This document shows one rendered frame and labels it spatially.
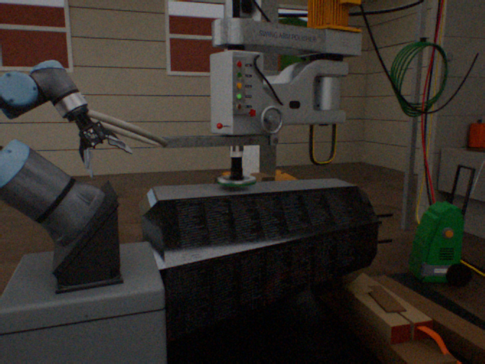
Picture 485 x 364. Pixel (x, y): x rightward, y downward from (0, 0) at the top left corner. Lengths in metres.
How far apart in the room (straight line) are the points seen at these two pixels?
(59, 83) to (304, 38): 1.43
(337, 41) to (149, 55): 6.07
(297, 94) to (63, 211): 1.55
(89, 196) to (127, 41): 7.21
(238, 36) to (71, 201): 1.28
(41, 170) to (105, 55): 7.14
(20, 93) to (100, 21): 7.14
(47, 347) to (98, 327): 0.12
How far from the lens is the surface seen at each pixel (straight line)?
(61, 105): 1.39
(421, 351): 2.34
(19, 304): 1.16
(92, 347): 1.19
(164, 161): 8.36
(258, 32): 2.21
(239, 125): 2.12
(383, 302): 2.47
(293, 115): 2.35
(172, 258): 1.90
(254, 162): 3.07
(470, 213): 4.90
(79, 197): 1.19
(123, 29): 8.34
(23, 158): 1.18
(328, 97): 2.57
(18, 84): 1.25
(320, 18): 2.62
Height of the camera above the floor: 1.32
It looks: 10 degrees down
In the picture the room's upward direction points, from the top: straight up
